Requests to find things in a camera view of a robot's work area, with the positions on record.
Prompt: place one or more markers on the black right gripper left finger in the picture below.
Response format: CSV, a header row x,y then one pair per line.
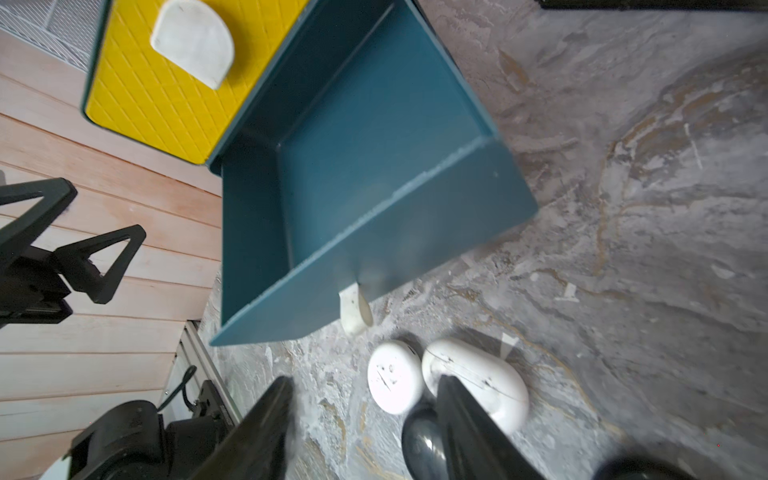
x,y
256,448

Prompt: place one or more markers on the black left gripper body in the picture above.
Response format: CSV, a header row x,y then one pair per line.
x,y
33,291

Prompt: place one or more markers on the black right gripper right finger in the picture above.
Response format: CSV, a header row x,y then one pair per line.
x,y
474,445

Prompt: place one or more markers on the white oval earphone case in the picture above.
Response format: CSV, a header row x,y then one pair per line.
x,y
493,383

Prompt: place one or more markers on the white round earphone case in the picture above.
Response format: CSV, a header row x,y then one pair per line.
x,y
394,377

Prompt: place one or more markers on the yellow drawer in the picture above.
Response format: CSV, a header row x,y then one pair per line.
x,y
133,91

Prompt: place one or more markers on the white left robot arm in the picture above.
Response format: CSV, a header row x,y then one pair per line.
x,y
88,350

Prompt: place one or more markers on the aluminium frame rail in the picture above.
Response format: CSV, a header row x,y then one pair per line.
x,y
192,351

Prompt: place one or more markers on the white wire mesh shelf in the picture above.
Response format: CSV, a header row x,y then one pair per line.
x,y
64,29

